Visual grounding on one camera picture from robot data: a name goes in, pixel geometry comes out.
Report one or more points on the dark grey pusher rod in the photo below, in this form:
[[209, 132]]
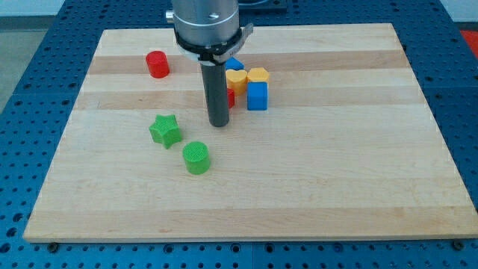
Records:
[[216, 97]]

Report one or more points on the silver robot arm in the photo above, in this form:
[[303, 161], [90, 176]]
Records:
[[209, 33]]

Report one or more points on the green star block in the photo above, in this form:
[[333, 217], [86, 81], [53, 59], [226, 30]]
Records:
[[165, 130]]

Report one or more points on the red block behind rod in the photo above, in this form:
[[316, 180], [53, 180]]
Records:
[[231, 97]]

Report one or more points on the yellow heart block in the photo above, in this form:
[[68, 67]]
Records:
[[237, 81]]

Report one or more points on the blue block behind rod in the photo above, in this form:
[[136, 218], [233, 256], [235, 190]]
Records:
[[234, 63]]

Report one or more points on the yellow hexagon block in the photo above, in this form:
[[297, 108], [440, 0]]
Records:
[[258, 74]]

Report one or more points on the blue cube block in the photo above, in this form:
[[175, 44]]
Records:
[[257, 96]]

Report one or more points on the red cylinder block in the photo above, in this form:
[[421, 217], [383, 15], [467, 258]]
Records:
[[157, 64]]

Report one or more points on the green cylinder block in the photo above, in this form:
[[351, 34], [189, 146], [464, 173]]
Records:
[[196, 157]]

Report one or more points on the wooden board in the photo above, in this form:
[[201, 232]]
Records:
[[348, 148]]

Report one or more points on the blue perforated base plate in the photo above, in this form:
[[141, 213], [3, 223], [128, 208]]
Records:
[[34, 118]]

